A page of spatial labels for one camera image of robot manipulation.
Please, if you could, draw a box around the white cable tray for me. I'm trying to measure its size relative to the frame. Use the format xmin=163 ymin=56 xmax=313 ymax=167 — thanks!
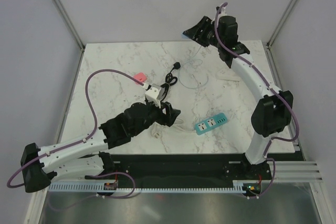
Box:
xmin=48 ymin=180 xmax=248 ymax=194

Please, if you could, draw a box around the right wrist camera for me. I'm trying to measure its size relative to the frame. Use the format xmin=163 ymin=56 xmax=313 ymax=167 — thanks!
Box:
xmin=216 ymin=6 xmax=227 ymax=17

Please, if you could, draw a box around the light blue plug with cable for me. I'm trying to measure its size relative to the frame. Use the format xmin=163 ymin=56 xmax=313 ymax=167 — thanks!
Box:
xmin=177 ymin=46 xmax=209 ymax=90

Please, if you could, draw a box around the black power strip cable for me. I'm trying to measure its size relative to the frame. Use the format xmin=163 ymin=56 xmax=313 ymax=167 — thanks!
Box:
xmin=160 ymin=61 xmax=182 ymax=99

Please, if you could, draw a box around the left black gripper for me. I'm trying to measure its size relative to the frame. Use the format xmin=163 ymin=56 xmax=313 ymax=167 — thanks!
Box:
xmin=132 ymin=99 xmax=181 ymax=136

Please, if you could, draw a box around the white coiled cable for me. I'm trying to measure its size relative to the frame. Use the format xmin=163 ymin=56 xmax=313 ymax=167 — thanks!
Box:
xmin=150 ymin=119 xmax=195 ymax=138

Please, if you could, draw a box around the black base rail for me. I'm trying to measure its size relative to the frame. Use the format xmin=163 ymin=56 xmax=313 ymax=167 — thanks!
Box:
xmin=85 ymin=154 xmax=274 ymax=190

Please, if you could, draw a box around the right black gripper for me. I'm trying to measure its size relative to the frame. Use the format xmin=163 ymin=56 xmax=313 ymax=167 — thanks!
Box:
xmin=183 ymin=16 xmax=224 ymax=49

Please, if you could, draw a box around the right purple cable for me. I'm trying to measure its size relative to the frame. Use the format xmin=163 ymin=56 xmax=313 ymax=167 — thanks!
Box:
xmin=214 ymin=2 xmax=300 ymax=200

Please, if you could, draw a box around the pink plug adapter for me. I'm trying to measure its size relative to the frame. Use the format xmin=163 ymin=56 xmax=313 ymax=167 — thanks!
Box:
xmin=133 ymin=72 xmax=147 ymax=83

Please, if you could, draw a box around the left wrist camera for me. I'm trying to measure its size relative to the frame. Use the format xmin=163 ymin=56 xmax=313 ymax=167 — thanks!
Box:
xmin=143 ymin=83 xmax=164 ymax=108

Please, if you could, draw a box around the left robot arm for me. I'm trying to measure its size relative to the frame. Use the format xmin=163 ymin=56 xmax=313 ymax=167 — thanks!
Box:
xmin=20 ymin=102 xmax=181 ymax=193

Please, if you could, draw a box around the purple cable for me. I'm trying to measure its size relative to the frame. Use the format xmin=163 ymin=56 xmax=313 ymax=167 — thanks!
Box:
xmin=6 ymin=69 xmax=148 ymax=211
xmin=214 ymin=2 xmax=300 ymax=200

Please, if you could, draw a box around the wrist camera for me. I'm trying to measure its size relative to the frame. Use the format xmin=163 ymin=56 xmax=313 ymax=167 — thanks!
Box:
xmin=143 ymin=83 xmax=164 ymax=108
xmin=216 ymin=6 xmax=227 ymax=17

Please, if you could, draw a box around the teal power strip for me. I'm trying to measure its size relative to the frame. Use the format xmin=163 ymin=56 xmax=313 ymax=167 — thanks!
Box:
xmin=194 ymin=113 xmax=228 ymax=135

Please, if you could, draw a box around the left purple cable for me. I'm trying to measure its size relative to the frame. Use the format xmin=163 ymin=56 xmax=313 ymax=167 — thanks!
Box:
xmin=6 ymin=69 xmax=148 ymax=211

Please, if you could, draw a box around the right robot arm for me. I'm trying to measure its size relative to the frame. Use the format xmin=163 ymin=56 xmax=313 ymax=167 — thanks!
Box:
xmin=183 ymin=16 xmax=293 ymax=179

